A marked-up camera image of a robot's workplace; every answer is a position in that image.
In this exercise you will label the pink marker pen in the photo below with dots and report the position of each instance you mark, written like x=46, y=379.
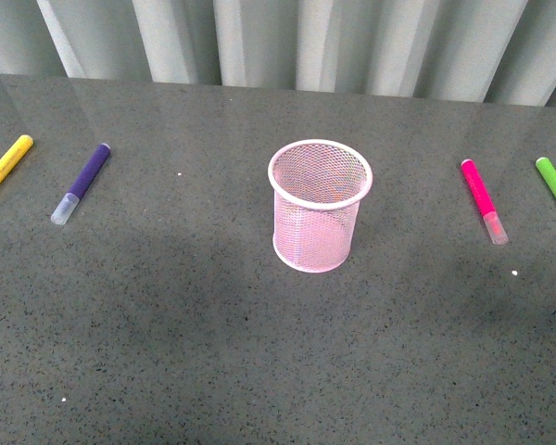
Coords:
x=484, y=203

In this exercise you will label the yellow marker pen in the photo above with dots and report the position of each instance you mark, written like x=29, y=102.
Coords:
x=14, y=155

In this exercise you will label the purple marker pen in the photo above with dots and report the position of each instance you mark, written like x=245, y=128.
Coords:
x=78, y=189

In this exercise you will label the grey pleated curtain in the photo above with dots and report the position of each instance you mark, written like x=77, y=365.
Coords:
x=474, y=51

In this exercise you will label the pink mesh pen cup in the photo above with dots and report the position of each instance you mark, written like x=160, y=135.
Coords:
x=318, y=186

